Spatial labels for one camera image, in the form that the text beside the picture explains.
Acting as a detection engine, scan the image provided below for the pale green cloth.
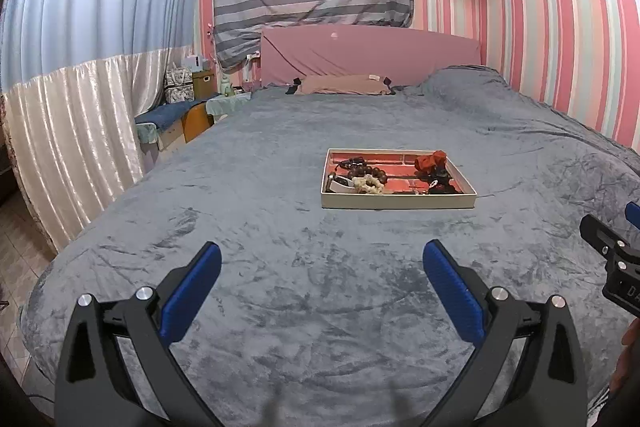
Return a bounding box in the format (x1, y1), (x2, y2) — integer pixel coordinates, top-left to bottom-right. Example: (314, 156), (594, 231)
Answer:
(135, 123), (163, 146)
(207, 94), (253, 118)

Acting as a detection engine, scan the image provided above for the patterned fabric bag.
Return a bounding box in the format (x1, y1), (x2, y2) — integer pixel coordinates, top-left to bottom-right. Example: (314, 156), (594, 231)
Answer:
(165, 63), (195, 104)

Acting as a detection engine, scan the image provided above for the brown pillow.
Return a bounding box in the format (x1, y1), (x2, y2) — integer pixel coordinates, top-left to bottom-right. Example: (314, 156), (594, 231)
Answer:
(295, 74), (396, 96)

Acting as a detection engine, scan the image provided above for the blue and white curtain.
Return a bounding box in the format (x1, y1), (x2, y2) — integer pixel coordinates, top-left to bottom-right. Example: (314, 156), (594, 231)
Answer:
(0, 0), (208, 253)

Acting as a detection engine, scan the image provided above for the cream tray with brick lining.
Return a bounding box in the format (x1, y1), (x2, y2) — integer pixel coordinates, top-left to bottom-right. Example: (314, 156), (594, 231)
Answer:
(320, 148), (478, 210)

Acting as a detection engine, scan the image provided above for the orange wooden cabinet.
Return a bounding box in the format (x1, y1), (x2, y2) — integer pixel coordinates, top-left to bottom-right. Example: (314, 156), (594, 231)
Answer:
(181, 107), (215, 144)

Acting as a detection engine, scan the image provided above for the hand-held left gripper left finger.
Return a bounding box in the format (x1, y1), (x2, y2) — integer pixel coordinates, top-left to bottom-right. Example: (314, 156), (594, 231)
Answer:
(54, 241), (223, 427)

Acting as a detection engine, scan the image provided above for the brown wooden bead bracelet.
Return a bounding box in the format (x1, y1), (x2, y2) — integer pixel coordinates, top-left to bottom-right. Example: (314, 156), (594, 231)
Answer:
(347, 164), (390, 184)

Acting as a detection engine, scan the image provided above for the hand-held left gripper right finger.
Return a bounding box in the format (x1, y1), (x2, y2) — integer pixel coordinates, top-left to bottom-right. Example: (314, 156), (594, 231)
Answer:
(422, 239), (588, 427)

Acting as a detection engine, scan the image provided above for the blue folded cloth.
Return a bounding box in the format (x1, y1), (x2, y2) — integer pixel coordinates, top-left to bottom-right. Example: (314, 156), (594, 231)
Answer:
(135, 101), (208, 128)

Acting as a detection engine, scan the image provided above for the cream bead bracelet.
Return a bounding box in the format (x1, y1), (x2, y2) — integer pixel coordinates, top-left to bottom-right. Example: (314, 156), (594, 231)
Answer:
(351, 175), (385, 196)

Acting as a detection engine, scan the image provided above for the grey plush blanket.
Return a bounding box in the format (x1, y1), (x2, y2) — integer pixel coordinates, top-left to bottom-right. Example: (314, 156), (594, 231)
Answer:
(20, 66), (640, 427)

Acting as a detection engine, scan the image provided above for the person's right hand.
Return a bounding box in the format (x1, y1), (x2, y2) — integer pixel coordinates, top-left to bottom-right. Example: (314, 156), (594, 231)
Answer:
(611, 317), (640, 390)

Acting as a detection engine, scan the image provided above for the brown cardboard box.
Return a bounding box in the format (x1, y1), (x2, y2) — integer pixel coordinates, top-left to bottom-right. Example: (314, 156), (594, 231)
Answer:
(192, 69), (217, 100)

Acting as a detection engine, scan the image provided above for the pink headboard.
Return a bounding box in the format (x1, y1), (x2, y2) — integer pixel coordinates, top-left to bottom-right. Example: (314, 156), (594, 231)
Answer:
(260, 26), (482, 88)

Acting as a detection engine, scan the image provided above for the orange scrunchie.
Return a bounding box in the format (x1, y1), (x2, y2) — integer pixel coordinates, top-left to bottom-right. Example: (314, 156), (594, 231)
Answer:
(414, 150), (448, 172)

